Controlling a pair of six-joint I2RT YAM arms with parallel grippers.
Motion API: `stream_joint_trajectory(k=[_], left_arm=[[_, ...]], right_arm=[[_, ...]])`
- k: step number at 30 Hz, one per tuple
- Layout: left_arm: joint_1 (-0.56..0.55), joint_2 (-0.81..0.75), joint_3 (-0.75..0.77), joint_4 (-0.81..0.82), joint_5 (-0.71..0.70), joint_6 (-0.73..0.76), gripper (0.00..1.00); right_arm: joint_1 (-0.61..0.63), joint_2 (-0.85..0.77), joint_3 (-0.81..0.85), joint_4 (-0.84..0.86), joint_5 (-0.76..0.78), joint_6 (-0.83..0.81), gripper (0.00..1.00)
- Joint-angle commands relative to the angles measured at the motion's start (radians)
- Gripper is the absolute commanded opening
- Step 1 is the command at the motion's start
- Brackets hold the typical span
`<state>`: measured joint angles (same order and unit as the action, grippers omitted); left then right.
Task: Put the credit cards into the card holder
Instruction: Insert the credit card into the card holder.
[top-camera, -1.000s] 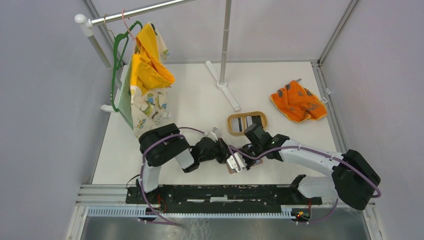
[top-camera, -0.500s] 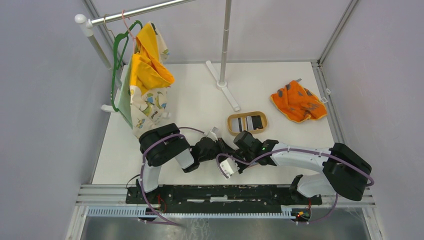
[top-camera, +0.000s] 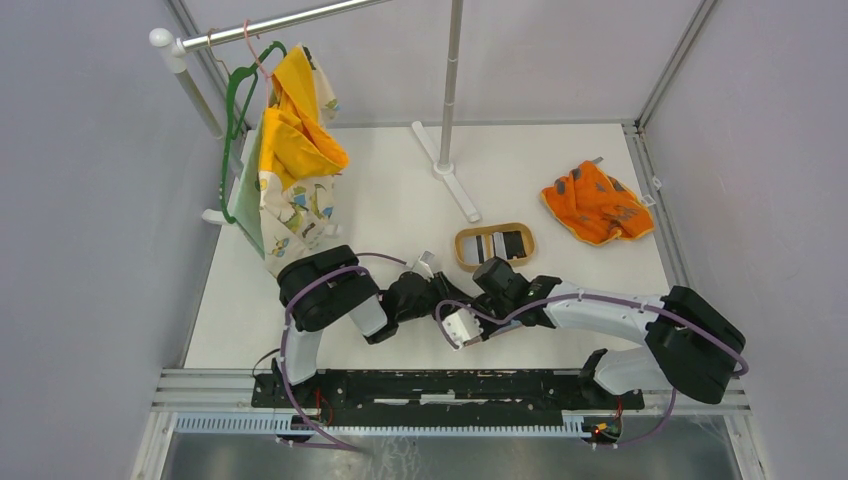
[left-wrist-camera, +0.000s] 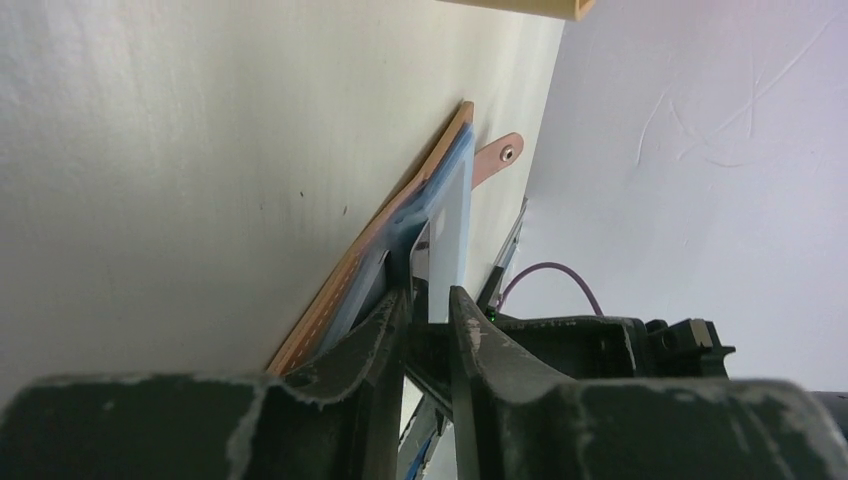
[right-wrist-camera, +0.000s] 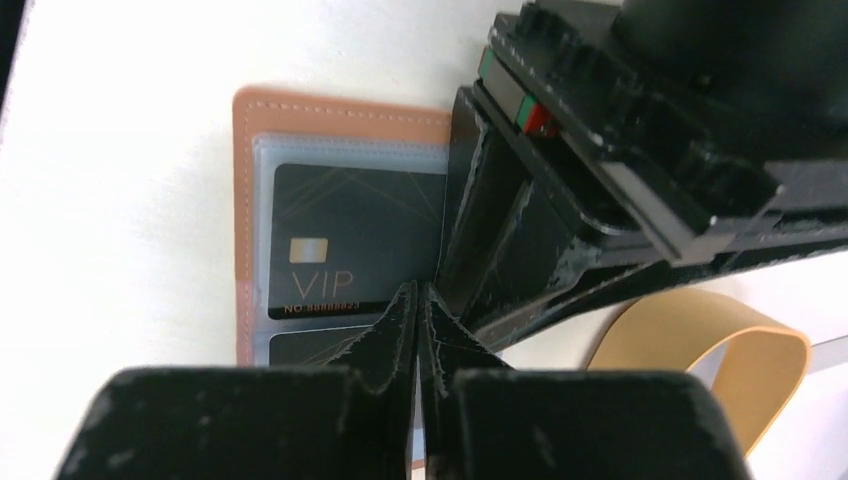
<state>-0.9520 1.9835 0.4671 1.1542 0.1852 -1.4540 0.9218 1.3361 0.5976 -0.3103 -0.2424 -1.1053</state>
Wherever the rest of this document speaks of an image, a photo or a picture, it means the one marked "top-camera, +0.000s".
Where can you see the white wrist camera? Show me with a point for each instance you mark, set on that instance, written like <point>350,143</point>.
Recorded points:
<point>425,265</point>
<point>461,328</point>

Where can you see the tan oval card tray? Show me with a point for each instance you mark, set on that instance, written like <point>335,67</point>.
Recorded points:
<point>528,237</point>

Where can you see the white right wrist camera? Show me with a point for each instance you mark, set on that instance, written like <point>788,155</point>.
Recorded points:
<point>461,328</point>

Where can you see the orange cloth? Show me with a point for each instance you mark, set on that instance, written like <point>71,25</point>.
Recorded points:
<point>596,207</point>

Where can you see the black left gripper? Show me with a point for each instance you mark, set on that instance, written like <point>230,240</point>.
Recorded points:
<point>440,285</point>

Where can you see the yellow patterned garment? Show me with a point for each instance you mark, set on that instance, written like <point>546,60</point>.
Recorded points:
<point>285,199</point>

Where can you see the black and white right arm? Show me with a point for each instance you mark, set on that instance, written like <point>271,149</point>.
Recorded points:
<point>680,340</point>

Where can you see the metal clothes rack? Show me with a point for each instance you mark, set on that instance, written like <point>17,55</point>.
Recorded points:
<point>390,64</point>

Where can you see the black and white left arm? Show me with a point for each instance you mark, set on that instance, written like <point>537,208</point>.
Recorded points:
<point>322,288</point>

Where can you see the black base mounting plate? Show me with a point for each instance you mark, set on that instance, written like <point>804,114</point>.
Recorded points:
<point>454,398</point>

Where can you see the pink clothes hanger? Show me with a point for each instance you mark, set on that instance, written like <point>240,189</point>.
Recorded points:
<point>258,62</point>

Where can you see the white left rack foot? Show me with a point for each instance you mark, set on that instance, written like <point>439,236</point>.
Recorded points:
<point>214,217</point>

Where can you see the white rack base foot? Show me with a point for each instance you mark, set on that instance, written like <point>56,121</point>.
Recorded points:
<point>446,174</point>

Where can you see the aluminium frame rail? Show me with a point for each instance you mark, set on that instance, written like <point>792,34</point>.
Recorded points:
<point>236,401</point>

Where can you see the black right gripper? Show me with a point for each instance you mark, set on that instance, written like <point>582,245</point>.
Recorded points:
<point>487,328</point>

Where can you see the green clothes hanger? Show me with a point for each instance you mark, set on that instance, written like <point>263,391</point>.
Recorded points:
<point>236,117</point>

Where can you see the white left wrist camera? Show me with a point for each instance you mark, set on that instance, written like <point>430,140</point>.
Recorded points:
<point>425,265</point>

